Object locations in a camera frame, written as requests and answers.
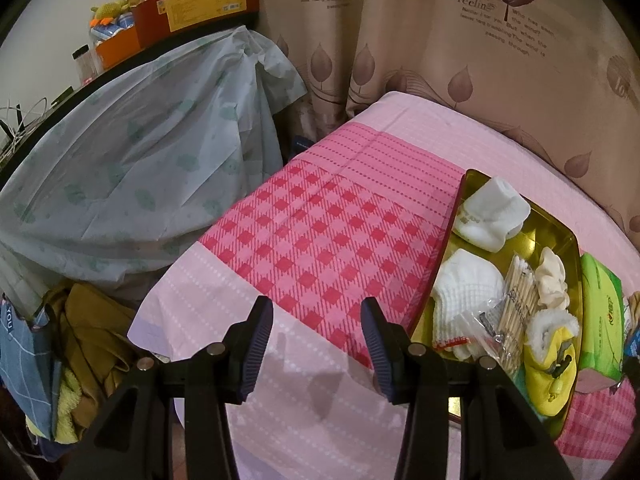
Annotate cotton swab packet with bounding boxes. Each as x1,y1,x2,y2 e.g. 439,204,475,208
470,254,541,373

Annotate red-brown cardboard box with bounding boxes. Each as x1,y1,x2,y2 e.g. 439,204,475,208
131,0,261,48

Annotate clear jar with black lid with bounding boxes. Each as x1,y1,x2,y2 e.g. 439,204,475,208
72,45,93,83

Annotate beige leaf print curtain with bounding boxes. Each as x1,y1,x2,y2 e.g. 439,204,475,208
255,0,640,241

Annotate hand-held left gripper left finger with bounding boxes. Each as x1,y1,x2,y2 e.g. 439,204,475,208
60,296,275,480

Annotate green tissue pack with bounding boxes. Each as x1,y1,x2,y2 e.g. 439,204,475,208
575,252,626,393

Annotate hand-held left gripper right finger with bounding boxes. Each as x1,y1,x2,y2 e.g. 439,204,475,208
360,296,576,480

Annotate blue and white packets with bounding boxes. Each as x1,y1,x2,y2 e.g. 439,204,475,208
90,12,136,41

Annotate yellow-green plush toy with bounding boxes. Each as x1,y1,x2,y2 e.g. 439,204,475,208
90,0,136,21

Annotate tangle of cables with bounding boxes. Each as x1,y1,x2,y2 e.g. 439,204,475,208
0,97,51,161

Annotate cream fuzzy sock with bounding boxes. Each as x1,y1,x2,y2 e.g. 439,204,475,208
534,247,572,311

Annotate blue checked cloth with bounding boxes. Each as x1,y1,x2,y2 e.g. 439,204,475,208
0,292,63,441

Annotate pink checkered tablecloth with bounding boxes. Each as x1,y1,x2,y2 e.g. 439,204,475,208
127,91,640,480

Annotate white knit gloves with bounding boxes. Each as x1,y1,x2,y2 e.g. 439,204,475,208
431,249,506,361

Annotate pale blue plastic cover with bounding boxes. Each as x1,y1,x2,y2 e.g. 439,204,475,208
0,25,308,286

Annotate white baby socks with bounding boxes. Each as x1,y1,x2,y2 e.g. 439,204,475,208
452,176,532,253

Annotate mustard brown cloth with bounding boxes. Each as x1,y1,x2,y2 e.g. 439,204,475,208
47,282,151,426

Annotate orange box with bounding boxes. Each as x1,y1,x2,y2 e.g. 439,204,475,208
95,25,138,68

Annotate yellow baby shoe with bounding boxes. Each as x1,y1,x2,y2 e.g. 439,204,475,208
522,307,581,417

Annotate gold metal tray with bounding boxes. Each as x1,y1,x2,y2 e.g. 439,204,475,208
407,169,583,441

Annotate yellow towel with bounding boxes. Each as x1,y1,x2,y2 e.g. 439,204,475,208
52,365,83,443

